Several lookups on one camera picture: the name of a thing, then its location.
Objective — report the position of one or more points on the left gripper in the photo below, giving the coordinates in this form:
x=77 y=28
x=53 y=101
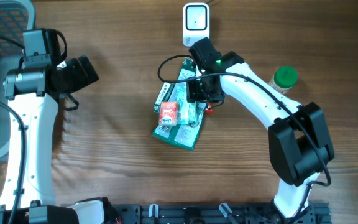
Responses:
x=84 y=80

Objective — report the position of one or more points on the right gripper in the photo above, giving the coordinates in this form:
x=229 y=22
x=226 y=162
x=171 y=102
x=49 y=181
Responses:
x=193 y=95

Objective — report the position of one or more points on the red coffee stick sachet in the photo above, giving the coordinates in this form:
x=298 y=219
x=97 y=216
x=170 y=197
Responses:
x=208 y=109

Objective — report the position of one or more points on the green 3M sponge pack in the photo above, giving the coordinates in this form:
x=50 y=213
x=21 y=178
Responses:
x=183 y=136

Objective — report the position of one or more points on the light green tissue pack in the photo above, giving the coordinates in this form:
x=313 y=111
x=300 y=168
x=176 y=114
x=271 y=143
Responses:
x=187 y=113

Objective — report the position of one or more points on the red white snack packet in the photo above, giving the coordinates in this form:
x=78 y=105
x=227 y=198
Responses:
x=168 y=113

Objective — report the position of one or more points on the green white gum pack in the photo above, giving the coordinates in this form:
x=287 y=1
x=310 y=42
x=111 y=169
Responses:
x=163 y=95

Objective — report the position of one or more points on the green lid jar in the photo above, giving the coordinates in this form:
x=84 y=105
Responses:
x=284 y=79

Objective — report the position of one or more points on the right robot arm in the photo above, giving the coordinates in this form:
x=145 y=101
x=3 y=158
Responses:
x=300 y=146

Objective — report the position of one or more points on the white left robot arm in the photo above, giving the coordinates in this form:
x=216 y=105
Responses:
x=33 y=93

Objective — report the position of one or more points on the white barcode scanner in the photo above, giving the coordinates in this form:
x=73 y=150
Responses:
x=196 y=22

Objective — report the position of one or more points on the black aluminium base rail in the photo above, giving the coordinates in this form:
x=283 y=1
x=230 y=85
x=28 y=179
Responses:
x=248 y=213

